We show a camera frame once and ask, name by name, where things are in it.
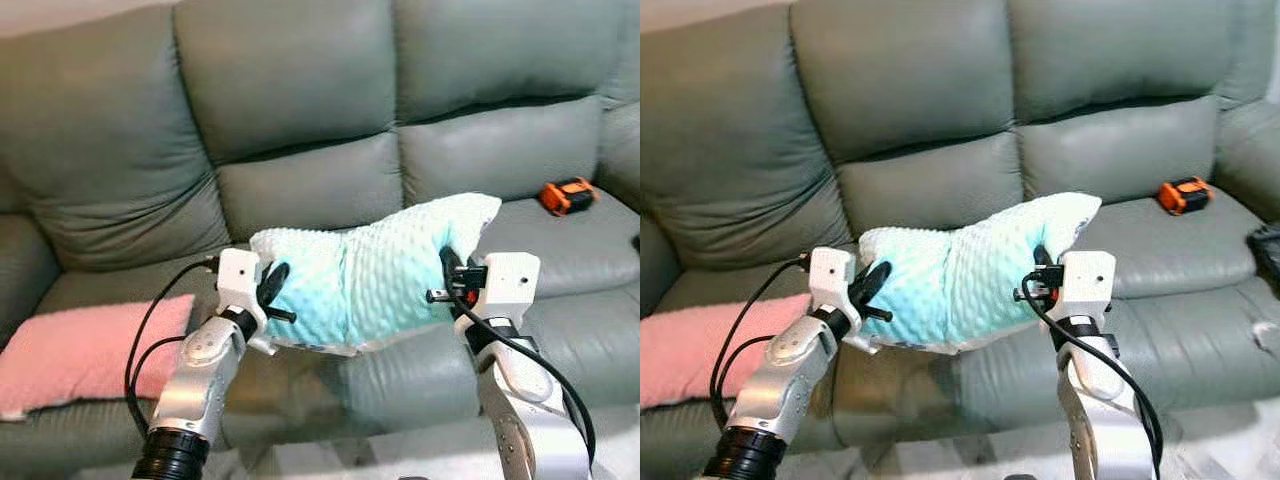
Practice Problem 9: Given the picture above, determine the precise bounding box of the teal dotted pillow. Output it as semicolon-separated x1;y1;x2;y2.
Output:
858;192;1104;357
248;192;503;357

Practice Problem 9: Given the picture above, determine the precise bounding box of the pink pillow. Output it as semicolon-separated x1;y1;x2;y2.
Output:
640;293;814;410
0;293;197;420

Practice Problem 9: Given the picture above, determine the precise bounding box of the green leather sofa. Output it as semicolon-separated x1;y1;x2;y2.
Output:
640;0;1280;480
0;0;641;480

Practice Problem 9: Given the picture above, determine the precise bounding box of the orange black tape measure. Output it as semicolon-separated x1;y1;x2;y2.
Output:
539;177;599;218
1157;176;1215;217

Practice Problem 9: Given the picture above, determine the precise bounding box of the black object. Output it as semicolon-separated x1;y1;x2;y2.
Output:
1248;224;1280;273

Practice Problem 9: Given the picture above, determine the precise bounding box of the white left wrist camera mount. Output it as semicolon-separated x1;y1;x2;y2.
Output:
809;247;857;320
216;249;264;322

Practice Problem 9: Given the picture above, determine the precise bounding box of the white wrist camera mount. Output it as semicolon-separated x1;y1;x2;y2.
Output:
478;252;542;327
216;249;264;322
1058;250;1117;323
809;247;857;320

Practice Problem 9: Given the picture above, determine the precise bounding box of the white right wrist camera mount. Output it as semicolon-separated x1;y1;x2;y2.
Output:
1058;250;1117;323
478;252;542;327

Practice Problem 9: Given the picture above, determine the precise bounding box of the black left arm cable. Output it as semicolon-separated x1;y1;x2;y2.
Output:
124;257;220;437
709;257;810;431

